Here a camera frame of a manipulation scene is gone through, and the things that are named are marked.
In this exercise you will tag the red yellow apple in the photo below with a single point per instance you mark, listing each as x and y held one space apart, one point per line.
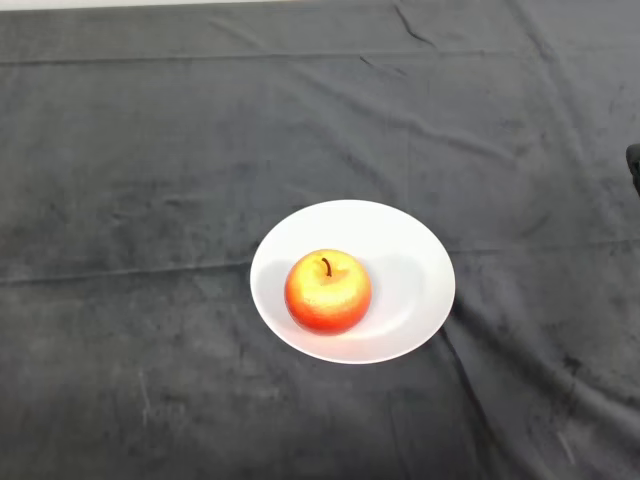
328 297

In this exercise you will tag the white round plate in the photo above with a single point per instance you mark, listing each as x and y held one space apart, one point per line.
410 280

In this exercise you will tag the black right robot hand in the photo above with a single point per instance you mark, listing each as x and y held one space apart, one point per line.
634 165

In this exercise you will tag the black velvet table cloth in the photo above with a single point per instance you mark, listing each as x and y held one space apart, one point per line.
320 125

